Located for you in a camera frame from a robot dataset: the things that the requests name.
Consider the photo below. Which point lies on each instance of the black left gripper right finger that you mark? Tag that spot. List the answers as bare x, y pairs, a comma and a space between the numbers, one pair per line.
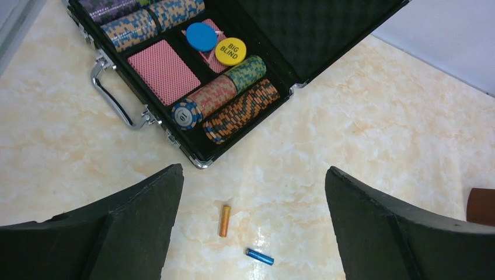
382, 237

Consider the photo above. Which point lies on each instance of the blue round dealer chip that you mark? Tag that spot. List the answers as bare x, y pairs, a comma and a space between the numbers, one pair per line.
201, 37

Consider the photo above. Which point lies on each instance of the pink playing card deck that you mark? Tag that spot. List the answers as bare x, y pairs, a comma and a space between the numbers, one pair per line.
164, 72

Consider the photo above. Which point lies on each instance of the orange AAA battery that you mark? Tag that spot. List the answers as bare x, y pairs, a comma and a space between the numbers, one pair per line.
224, 221

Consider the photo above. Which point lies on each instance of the black poker chip case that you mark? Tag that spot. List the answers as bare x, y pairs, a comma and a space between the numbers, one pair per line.
208, 72

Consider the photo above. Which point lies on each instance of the blue tan chip row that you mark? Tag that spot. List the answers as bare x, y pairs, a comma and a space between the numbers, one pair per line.
148, 22

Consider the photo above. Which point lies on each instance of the purple chip row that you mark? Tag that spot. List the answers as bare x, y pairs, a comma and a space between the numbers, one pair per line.
105, 11

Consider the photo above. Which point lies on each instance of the brown wooden metronome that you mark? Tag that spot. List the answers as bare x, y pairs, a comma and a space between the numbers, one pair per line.
480, 206

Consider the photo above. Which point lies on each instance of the blue AAA battery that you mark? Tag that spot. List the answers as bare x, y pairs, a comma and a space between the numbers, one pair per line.
259, 256

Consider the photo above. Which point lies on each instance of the yellow big blind chip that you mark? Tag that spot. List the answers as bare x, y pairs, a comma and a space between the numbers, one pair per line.
230, 51

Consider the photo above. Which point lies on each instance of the red green chip row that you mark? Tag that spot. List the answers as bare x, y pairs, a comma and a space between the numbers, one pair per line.
200, 104

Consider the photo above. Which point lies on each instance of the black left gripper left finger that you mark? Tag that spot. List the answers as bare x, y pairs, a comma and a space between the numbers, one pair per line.
122, 236

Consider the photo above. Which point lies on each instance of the orange black chip row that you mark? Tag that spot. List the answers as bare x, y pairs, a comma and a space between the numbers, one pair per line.
240, 112

